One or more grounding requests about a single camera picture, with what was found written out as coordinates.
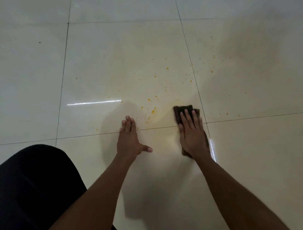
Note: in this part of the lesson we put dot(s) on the person's right hand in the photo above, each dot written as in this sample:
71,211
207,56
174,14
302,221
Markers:
194,137

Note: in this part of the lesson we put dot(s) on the person's left hand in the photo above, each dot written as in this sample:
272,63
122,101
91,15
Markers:
129,142

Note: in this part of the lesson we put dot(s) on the dark brown cleaning cloth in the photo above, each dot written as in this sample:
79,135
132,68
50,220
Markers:
178,110

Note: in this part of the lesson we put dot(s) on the person's left forearm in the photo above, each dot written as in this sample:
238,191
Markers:
99,194

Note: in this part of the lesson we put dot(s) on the person's right forearm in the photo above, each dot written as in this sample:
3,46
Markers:
234,196

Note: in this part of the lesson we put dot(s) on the black trousers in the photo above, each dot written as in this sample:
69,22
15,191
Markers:
30,184

